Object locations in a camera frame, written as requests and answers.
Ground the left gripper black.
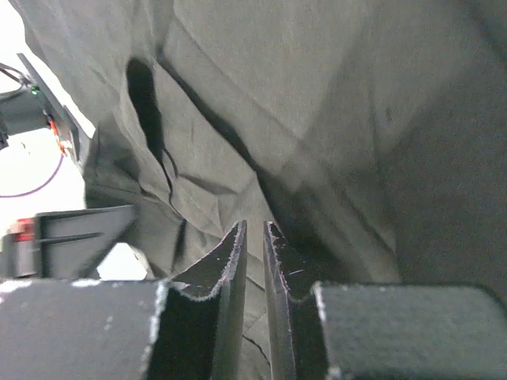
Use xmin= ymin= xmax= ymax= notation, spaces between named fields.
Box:
xmin=2 ymin=205 xmax=137 ymax=279

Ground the black long sleeve shirt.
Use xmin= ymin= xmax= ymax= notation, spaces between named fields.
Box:
xmin=13 ymin=1 xmax=506 ymax=379

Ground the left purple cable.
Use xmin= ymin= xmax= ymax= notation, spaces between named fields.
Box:
xmin=0 ymin=152 xmax=67 ymax=199

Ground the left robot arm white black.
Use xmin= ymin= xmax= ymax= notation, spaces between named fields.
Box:
xmin=1 ymin=57 xmax=147 ymax=281

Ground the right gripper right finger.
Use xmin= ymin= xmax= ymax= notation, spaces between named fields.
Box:
xmin=263 ymin=222 xmax=506 ymax=379

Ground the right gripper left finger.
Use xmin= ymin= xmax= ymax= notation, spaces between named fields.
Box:
xmin=1 ymin=221 xmax=247 ymax=379

